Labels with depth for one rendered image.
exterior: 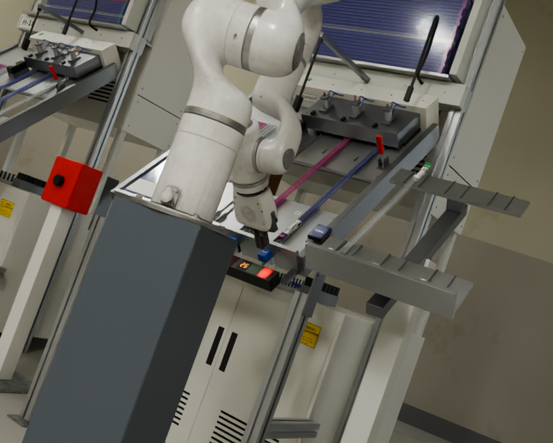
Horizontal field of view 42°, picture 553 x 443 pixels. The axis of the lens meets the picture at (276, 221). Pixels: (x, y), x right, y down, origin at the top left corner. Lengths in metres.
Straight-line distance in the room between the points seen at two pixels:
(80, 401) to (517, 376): 3.92
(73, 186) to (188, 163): 1.24
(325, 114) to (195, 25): 0.96
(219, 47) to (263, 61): 0.09
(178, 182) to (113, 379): 0.36
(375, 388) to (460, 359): 3.26
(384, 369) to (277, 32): 0.81
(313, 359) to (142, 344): 0.88
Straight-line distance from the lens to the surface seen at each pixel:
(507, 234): 5.03
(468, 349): 4.97
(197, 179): 1.30
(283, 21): 1.35
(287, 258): 1.79
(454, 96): 2.27
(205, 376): 2.25
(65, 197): 2.52
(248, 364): 2.17
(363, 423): 1.74
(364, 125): 2.17
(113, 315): 1.29
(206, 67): 1.34
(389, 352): 1.72
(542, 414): 4.98
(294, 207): 1.95
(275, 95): 1.65
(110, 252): 1.30
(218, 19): 1.36
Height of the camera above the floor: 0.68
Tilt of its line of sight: 3 degrees up
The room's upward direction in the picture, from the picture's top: 20 degrees clockwise
